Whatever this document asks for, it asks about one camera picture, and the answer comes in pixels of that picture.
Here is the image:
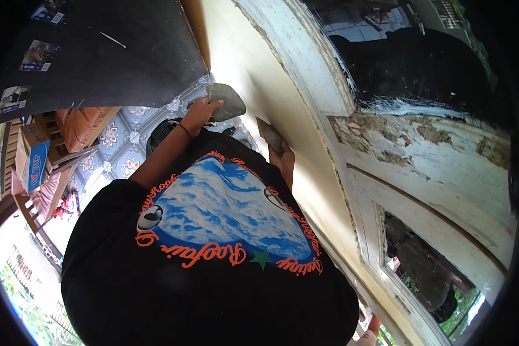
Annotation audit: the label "cardboard box with blue label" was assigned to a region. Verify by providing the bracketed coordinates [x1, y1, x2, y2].
[15, 123, 51, 194]

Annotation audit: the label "person's left hand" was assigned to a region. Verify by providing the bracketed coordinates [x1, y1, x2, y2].
[179, 97, 225, 139]

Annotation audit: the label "person's body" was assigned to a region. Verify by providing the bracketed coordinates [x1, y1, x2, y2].
[61, 129, 360, 346]

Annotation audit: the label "black ribbed container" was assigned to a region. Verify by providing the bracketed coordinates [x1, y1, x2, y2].
[146, 117, 183, 157]

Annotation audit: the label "person's right hand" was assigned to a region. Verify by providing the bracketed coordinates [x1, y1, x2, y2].
[268, 141, 296, 176]

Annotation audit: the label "wooden bench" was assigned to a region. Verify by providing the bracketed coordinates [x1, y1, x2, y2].
[0, 112, 122, 260]

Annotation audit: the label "pink cushion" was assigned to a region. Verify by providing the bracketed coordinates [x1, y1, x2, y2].
[10, 166, 79, 222]

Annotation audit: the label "black board panel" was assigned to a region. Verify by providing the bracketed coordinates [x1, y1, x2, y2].
[0, 0, 211, 130]

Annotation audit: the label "orange cushion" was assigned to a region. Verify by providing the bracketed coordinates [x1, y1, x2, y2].
[54, 107, 122, 153]

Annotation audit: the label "metal fence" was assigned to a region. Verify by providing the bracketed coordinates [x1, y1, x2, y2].
[3, 243, 80, 340]

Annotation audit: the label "grey plaster hawk board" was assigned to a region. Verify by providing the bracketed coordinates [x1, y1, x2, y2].
[205, 83, 247, 123]

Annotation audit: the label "grey metal bars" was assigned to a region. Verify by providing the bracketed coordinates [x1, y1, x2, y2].
[47, 146, 99, 175]

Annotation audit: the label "white door with peeling paint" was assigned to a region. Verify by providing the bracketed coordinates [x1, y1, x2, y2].
[233, 0, 519, 346]

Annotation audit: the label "metal putty knife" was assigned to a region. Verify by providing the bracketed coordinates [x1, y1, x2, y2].
[255, 116, 285, 155]

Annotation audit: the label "printed sticker label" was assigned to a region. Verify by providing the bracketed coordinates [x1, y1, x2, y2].
[0, 85, 32, 115]
[19, 40, 62, 72]
[30, 0, 66, 25]

